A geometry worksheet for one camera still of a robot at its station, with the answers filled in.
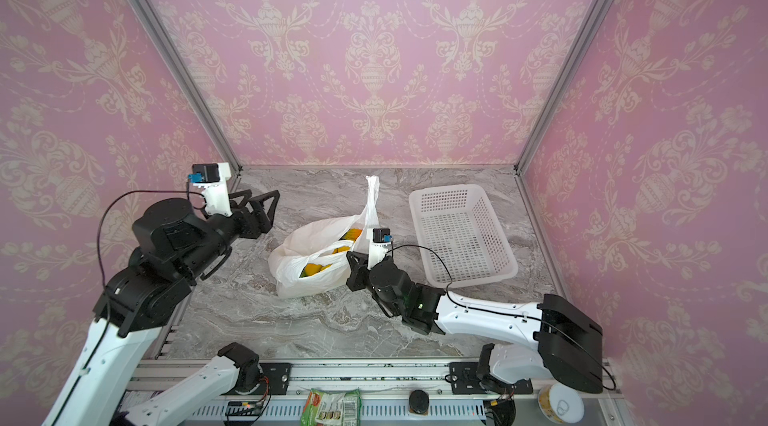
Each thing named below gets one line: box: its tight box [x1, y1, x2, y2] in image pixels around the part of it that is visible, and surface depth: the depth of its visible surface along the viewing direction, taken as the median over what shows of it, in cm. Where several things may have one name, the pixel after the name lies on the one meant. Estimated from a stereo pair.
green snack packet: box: [300, 388, 362, 426], surface depth 70 cm
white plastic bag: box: [268, 175, 380, 298], surface depth 76 cm
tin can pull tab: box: [538, 383, 585, 424], surface depth 68 cm
